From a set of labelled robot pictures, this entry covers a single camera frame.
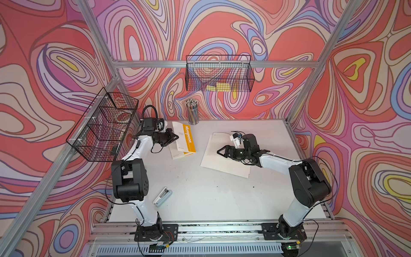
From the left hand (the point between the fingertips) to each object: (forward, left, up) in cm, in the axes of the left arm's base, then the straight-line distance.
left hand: (179, 136), depth 91 cm
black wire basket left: (-11, +35, +13) cm, 39 cm away
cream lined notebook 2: (-3, +3, -14) cm, 15 cm away
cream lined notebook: (-1, -3, -4) cm, 5 cm away
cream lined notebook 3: (-7, -19, -14) cm, 25 cm away
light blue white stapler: (-29, +7, -14) cm, 34 cm away
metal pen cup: (+25, -6, +2) cm, 26 cm away
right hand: (-9, -25, -7) cm, 27 cm away
